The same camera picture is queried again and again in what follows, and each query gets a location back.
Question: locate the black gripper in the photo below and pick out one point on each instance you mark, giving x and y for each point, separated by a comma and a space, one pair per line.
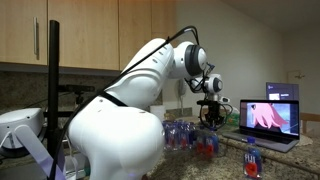
213, 114

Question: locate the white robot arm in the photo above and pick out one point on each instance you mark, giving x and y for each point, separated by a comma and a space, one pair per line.
121, 140

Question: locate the open silver laptop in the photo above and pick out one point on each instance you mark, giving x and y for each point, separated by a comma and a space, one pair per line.
275, 124

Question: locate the black camera stand pole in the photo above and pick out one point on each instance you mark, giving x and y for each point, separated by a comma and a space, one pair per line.
53, 81

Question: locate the wooden upper cabinets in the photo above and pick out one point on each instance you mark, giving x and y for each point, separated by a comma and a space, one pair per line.
94, 34

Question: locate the computer monitor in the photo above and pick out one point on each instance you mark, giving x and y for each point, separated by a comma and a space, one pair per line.
282, 91

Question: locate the plastic-wrapped water bottle pack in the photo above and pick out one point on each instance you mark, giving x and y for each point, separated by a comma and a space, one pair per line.
179, 135

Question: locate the white VR headset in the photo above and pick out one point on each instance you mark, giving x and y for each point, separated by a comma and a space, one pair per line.
23, 129

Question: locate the wooden chair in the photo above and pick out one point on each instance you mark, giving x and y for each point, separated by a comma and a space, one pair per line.
306, 118

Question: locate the Fiji water bottle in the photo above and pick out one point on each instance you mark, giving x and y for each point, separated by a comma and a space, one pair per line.
200, 139
211, 144
252, 162

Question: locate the green tissue box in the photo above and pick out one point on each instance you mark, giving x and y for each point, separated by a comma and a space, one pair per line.
233, 117

